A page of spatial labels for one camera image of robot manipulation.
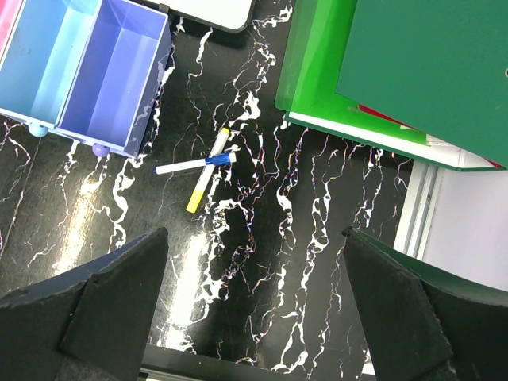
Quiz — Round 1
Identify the blue capped white marker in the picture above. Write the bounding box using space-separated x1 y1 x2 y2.
152 152 237 175

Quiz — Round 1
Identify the pink plastic bin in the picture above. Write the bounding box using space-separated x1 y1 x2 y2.
0 0 25 60

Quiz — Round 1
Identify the light blue bin right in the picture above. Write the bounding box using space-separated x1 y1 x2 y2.
1 1 102 137

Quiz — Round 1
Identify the bright green plastic folder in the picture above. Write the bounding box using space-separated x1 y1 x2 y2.
275 1 426 146

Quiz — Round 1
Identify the purple plastic bin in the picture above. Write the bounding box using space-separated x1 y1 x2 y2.
55 1 171 158

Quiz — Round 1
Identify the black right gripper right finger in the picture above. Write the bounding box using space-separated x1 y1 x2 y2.
343 227 507 380

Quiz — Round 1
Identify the white dry-erase board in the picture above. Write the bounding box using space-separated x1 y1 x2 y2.
148 0 255 33

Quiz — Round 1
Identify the dark green ring binder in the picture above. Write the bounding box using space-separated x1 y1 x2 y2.
337 1 507 165

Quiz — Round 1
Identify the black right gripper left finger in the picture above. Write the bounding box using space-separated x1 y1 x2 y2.
1 228 168 380

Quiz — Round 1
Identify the yellow capped white marker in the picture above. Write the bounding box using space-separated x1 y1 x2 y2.
186 128 229 213

